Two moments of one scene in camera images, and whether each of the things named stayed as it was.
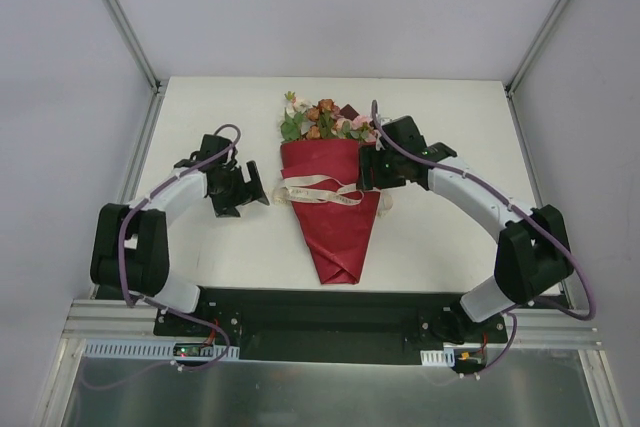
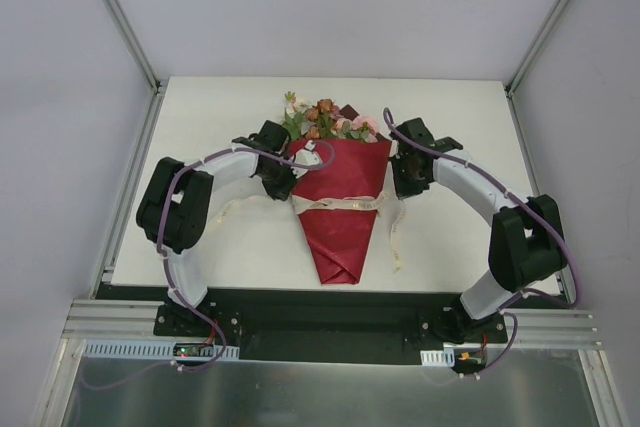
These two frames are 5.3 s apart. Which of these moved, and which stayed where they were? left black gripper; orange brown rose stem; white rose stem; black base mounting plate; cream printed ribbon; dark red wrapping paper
Moved: left black gripper; cream printed ribbon
Stayed: orange brown rose stem; white rose stem; black base mounting plate; dark red wrapping paper
